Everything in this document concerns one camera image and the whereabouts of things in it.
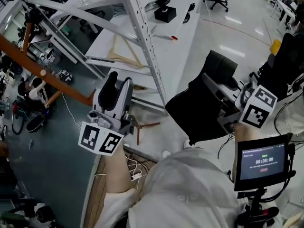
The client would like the black backpack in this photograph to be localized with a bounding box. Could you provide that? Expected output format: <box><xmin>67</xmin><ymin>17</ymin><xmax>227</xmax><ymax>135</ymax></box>
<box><xmin>164</xmin><ymin>49</ymin><xmax>240</xmax><ymax>146</ymax></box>

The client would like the yellow container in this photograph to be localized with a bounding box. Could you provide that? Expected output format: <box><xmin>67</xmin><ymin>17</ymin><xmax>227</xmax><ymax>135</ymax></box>
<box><xmin>270</xmin><ymin>38</ymin><xmax>282</xmax><ymax>55</ymax></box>

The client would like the wooden plank platform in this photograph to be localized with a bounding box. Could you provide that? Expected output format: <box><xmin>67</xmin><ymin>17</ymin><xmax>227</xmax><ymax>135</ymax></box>
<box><xmin>82</xmin><ymin>143</ymin><xmax>158</xmax><ymax>228</ymax></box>

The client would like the person's right forearm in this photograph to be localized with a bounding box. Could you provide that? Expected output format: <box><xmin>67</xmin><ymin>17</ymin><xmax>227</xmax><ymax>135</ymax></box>
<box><xmin>233</xmin><ymin>123</ymin><xmax>259</xmax><ymax>143</ymax></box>

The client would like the bundle of black cables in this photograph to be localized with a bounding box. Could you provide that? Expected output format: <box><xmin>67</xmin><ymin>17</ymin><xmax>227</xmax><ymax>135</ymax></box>
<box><xmin>183</xmin><ymin>2</ymin><xmax>197</xmax><ymax>24</ymax></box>

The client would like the black oval bag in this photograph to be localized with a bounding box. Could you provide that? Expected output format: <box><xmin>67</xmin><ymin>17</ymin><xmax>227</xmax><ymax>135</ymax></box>
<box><xmin>25</xmin><ymin>115</ymin><xmax>46</xmax><ymax>133</ymax></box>

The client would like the person's left forearm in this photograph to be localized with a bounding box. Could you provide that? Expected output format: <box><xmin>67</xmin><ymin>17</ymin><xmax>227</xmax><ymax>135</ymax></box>
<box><xmin>104</xmin><ymin>144</ymin><xmax>134</xmax><ymax>195</ymax></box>

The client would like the black box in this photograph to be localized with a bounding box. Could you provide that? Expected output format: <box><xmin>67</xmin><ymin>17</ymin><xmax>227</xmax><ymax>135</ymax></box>
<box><xmin>153</xmin><ymin>5</ymin><xmax>177</xmax><ymax>24</ymax></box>

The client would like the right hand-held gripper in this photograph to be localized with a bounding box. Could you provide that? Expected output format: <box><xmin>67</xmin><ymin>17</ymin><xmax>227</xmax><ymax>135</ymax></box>
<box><xmin>201</xmin><ymin>73</ymin><xmax>278</xmax><ymax>131</ymax></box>

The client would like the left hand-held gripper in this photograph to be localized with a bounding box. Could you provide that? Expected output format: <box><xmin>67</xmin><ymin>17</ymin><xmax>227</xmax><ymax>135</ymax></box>
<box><xmin>78</xmin><ymin>71</ymin><xmax>136</xmax><ymax>156</ymax></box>

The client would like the white desk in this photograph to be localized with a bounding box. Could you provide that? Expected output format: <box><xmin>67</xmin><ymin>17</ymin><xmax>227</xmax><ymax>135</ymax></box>
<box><xmin>270</xmin><ymin>0</ymin><xmax>298</xmax><ymax>26</ymax></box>

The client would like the person's white shirt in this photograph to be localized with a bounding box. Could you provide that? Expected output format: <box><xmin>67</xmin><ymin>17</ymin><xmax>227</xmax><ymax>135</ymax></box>
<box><xmin>94</xmin><ymin>147</ymin><xmax>250</xmax><ymax>228</ymax></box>

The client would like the black hose loop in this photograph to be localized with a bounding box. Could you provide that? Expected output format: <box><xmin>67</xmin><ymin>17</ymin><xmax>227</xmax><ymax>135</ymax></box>
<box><xmin>11</xmin><ymin>98</ymin><xmax>27</xmax><ymax>135</ymax></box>

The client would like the white metal shelving unit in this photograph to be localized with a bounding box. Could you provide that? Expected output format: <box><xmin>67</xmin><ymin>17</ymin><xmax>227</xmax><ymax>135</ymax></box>
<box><xmin>25</xmin><ymin>0</ymin><xmax>203</xmax><ymax>116</ymax></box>

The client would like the white charger cable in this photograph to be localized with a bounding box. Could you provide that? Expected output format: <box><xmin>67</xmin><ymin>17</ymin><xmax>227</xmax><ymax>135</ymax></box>
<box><xmin>61</xmin><ymin>92</ymin><xmax>83</xmax><ymax>130</ymax></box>

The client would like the small black monitor screen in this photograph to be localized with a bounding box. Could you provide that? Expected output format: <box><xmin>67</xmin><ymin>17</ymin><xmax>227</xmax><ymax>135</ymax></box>
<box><xmin>233</xmin><ymin>133</ymin><xmax>293</xmax><ymax>192</ymax></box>

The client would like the triangular wooden frame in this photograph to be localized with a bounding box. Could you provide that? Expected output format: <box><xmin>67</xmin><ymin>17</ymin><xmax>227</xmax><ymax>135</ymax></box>
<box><xmin>108</xmin><ymin>34</ymin><xmax>148</xmax><ymax>69</ymax></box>

